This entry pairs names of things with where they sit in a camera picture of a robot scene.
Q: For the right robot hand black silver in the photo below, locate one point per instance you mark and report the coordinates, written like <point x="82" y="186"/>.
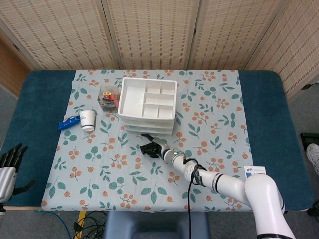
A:
<point x="155" y="148"/>

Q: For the left robot hand black silver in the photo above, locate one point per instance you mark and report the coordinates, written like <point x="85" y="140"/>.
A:
<point x="6" y="171"/>

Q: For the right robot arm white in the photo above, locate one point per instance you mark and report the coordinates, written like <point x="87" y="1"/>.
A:
<point x="229" y="183"/>

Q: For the floral leaf berry tablecloth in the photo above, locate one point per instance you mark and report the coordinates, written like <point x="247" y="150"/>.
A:
<point x="112" y="174"/>

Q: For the teal table cover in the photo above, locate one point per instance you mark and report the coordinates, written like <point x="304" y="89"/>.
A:
<point x="37" y="112"/>

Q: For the clear plastic box with toys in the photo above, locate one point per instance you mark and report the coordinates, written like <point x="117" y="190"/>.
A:
<point x="107" y="99"/>

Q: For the white paper cup blue stripe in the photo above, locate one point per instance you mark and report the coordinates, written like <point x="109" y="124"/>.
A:
<point x="87" y="120"/>

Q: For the blue snack packet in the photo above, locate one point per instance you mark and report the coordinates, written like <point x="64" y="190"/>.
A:
<point x="67" y="123"/>

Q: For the picture postcard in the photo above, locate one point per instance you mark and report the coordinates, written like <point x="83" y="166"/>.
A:
<point x="255" y="170"/>

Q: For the brown wooden door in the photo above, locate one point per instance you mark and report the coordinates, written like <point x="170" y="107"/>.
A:
<point x="10" y="69"/>

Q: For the woven rattan folding screen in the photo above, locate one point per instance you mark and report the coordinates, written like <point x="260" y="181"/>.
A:
<point x="154" y="32"/>

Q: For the black stand foot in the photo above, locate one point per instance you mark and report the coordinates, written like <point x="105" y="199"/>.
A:
<point x="309" y="139"/>

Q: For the white sneaker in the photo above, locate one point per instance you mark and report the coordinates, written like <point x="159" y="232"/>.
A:
<point x="313" y="156"/>

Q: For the white drawer organizer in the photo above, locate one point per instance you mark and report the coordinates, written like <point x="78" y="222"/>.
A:
<point x="132" y="99"/>

